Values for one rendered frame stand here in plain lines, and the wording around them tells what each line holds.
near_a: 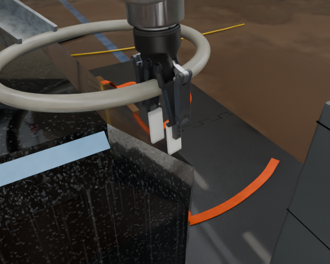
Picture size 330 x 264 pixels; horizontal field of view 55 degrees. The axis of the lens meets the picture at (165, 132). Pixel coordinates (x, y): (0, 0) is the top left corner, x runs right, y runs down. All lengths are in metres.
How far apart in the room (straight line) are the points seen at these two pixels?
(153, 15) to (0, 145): 0.38
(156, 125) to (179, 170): 0.26
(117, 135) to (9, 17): 0.52
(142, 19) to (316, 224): 0.79
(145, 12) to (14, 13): 0.64
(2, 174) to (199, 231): 1.01
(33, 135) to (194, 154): 1.28
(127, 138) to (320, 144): 0.51
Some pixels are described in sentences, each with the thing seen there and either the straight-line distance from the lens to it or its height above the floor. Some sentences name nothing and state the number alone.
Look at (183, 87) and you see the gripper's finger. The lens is 0.51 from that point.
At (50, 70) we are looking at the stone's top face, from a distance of 0.93.
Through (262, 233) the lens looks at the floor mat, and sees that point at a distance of 1.53.
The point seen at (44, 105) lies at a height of 0.93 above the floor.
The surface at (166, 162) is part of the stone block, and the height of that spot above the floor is 0.67.
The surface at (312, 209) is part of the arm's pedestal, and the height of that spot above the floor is 0.48.
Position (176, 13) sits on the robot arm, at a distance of 0.49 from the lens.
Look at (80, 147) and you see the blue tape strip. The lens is 0.66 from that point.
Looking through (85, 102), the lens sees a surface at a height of 0.94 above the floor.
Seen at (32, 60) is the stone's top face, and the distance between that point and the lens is 1.02.
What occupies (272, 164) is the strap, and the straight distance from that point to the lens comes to 1.86.
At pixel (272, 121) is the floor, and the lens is 2.24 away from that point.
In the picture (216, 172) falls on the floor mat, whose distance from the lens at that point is 1.75.
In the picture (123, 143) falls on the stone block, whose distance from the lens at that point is 0.70.
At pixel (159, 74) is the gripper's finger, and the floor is 0.97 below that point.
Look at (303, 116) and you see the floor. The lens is 2.38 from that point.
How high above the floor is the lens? 1.21
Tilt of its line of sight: 36 degrees down
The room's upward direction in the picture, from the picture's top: straight up
